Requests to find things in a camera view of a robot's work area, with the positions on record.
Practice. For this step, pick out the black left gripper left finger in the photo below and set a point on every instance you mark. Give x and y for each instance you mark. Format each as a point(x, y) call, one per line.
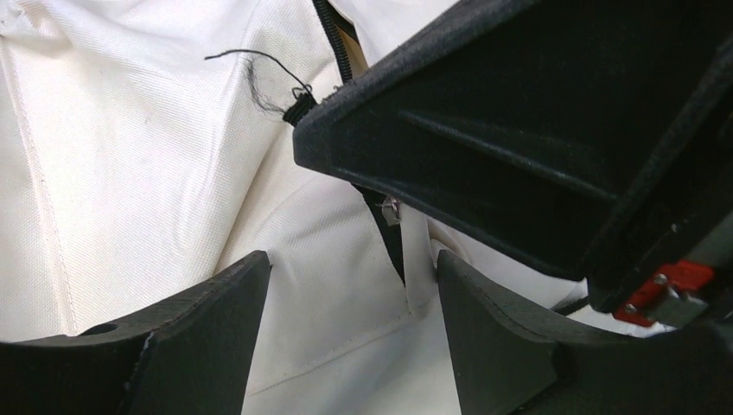
point(186, 354)

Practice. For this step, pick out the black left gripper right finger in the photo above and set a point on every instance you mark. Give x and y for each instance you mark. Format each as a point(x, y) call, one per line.
point(512, 356)

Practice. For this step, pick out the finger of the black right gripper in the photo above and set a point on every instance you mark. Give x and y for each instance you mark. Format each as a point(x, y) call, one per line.
point(539, 128)

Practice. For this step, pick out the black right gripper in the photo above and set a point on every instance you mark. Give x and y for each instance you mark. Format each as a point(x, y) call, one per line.
point(664, 254)

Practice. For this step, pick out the cream canvas backpack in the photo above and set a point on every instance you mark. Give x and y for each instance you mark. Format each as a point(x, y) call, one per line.
point(135, 164)

